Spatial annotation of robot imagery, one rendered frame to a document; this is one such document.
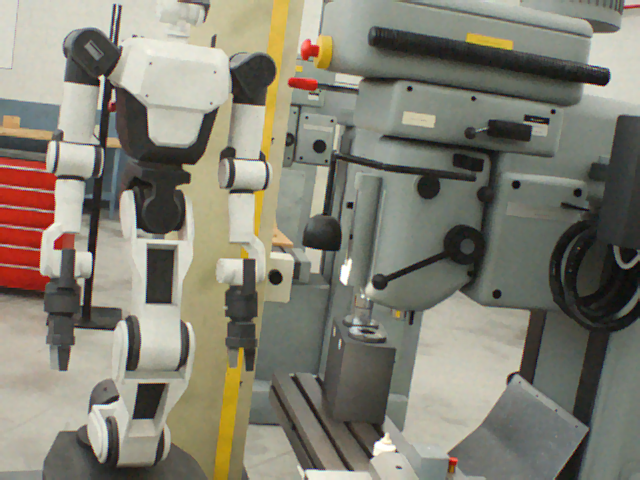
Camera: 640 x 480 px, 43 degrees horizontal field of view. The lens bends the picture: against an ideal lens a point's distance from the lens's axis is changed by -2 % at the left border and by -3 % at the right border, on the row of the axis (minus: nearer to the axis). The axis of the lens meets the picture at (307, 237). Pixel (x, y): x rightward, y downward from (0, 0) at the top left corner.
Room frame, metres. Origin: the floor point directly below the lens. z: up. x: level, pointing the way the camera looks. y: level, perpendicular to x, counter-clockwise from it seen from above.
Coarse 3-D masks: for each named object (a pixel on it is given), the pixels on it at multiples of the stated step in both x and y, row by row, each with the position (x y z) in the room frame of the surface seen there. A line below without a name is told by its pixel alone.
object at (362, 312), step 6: (354, 306) 1.96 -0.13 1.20; (360, 306) 1.94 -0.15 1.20; (366, 306) 1.94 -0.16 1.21; (372, 306) 1.95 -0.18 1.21; (354, 312) 1.95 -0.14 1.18; (360, 312) 1.94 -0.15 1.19; (366, 312) 1.94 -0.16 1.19; (372, 312) 1.96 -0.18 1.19; (354, 318) 1.95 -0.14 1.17; (360, 318) 1.94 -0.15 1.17; (366, 318) 1.95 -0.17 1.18
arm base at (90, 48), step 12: (72, 36) 1.99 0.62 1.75; (84, 36) 1.99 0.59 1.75; (96, 36) 2.00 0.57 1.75; (72, 48) 1.98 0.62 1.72; (84, 48) 1.99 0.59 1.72; (96, 48) 2.00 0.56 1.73; (108, 48) 2.02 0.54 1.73; (84, 60) 1.99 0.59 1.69; (96, 60) 2.01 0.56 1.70; (108, 60) 2.02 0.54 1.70; (96, 72) 2.01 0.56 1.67
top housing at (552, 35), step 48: (336, 0) 1.54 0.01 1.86; (384, 0) 1.42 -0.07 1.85; (432, 0) 1.44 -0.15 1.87; (480, 0) 1.47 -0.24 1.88; (336, 48) 1.48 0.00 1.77; (384, 48) 1.42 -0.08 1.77; (528, 48) 1.48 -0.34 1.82; (576, 48) 1.51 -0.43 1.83; (528, 96) 1.50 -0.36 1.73; (576, 96) 1.52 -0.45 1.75
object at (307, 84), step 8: (288, 80) 1.62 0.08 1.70; (296, 80) 1.61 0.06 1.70; (304, 80) 1.61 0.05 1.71; (312, 80) 1.62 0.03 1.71; (296, 88) 1.62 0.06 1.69; (304, 88) 1.62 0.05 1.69; (312, 88) 1.62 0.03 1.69; (320, 88) 1.63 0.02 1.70; (328, 88) 1.63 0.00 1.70; (336, 88) 1.63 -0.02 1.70; (344, 88) 1.64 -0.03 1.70; (352, 88) 1.64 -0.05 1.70
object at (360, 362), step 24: (336, 336) 1.92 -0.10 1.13; (360, 336) 1.83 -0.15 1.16; (384, 336) 1.85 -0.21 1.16; (336, 360) 1.87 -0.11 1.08; (360, 360) 1.80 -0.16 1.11; (384, 360) 1.81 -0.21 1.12; (336, 384) 1.83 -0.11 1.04; (360, 384) 1.81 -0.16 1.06; (384, 384) 1.81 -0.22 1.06; (336, 408) 1.80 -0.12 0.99; (360, 408) 1.81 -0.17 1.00; (384, 408) 1.81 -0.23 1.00
